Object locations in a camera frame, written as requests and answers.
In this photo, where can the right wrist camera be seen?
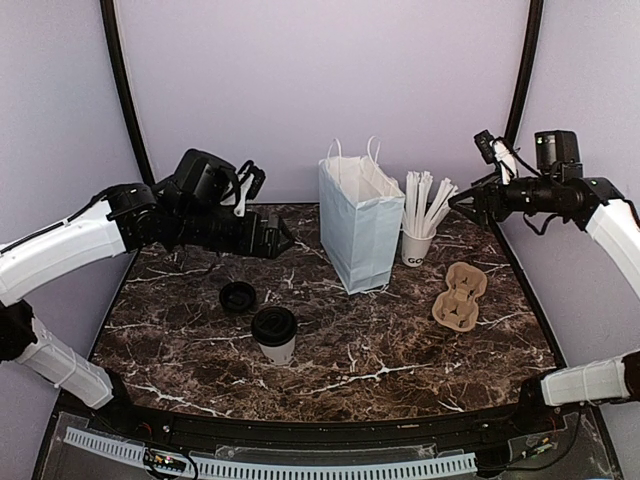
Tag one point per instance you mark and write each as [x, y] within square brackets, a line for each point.
[494, 150]

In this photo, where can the left black frame post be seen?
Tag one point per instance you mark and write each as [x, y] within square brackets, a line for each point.
[123, 88]

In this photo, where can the white paper takeout bag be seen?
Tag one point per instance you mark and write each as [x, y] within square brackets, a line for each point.
[360, 214]

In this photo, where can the white wrapped straws bundle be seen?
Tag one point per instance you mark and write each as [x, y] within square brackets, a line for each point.
[422, 217]

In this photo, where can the brown cardboard cup carrier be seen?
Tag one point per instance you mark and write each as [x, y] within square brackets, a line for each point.
[457, 307]

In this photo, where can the black frame post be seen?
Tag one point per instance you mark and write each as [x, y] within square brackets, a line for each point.
[123, 88]
[520, 75]

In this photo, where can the white paper coffee cup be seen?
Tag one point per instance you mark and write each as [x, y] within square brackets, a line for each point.
[281, 355]

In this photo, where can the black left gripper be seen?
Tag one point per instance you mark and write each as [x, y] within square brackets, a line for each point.
[267, 248]

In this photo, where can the right black frame post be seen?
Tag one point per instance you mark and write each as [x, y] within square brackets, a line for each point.
[520, 75]

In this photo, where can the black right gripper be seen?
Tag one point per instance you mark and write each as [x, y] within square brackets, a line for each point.
[482, 194]

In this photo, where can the black plastic cup lid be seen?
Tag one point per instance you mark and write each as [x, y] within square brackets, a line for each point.
[237, 297]

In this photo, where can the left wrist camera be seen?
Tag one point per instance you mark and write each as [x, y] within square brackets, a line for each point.
[251, 179]

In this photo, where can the grey slotted cable duct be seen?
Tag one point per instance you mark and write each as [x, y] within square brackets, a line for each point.
[244, 463]

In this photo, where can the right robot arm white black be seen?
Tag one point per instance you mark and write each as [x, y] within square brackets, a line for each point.
[556, 186]

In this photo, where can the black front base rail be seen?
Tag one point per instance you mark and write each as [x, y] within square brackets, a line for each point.
[510, 442]

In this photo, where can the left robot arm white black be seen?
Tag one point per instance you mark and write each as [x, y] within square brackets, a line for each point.
[203, 203]

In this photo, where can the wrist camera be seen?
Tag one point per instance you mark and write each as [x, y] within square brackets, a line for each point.
[251, 179]
[494, 150]

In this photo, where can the white paper straw holder cup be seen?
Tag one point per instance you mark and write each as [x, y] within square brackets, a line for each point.
[414, 247]

